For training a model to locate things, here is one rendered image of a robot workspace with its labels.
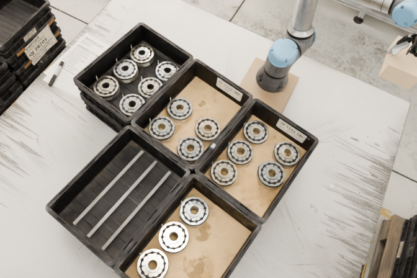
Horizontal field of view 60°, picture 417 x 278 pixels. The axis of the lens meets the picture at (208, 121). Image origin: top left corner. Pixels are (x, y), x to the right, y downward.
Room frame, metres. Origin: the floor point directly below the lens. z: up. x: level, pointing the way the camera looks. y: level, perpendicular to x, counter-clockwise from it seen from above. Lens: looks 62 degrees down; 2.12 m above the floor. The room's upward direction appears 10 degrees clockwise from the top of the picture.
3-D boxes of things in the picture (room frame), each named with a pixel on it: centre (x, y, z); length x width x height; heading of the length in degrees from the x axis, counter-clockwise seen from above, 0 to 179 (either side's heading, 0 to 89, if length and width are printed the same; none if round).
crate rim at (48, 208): (0.33, 0.25, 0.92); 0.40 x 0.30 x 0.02; 151
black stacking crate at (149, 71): (0.83, 0.33, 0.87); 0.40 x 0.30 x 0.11; 151
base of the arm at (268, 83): (1.03, -0.26, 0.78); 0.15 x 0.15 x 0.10
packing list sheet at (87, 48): (0.96, 0.64, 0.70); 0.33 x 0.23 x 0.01; 161
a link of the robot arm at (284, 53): (1.04, -0.27, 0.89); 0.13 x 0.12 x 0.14; 148
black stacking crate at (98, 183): (0.33, 0.25, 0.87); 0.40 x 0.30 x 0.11; 151
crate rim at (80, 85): (0.83, 0.33, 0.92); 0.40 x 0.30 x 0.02; 151
